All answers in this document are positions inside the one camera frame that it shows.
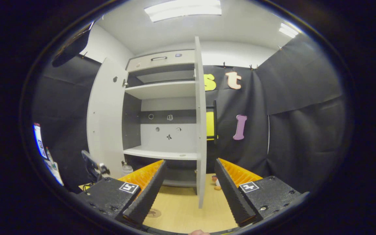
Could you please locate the grey cabinet with shelves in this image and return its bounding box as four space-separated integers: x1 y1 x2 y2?
122 49 198 188

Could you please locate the white side table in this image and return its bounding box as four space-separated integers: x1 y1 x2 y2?
44 160 64 186

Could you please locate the black backdrop cloth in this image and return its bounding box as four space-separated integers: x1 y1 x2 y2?
31 33 347 193

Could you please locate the ceiling light panel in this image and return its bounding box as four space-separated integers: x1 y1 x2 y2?
279 22 301 38
144 0 223 23

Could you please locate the grey cabinet door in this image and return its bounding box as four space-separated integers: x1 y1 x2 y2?
194 36 218 209
87 58 129 179

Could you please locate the wall poster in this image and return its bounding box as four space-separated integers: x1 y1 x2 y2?
33 122 48 160

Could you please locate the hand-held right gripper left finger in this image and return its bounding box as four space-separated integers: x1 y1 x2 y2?
76 159 167 226

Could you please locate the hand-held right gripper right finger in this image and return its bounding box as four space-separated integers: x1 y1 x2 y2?
214 158 303 228

